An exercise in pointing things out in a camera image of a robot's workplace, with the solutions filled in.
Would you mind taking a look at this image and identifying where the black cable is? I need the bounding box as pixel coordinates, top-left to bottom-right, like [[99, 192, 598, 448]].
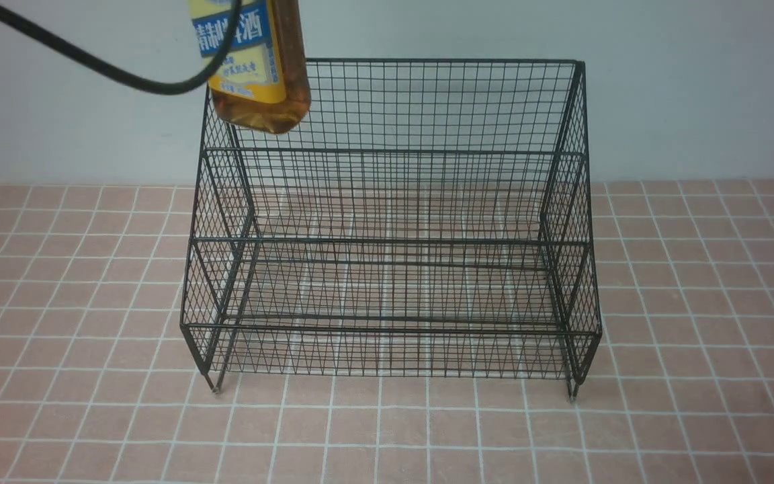
[[0, 0, 243, 95]]

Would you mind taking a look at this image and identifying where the amber seasoning bottle yellow label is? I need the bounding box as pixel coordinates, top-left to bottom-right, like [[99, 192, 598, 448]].
[[207, 1, 311, 134]]

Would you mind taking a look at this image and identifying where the black wire mesh shelf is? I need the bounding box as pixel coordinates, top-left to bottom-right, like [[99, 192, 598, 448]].
[[180, 58, 603, 401]]

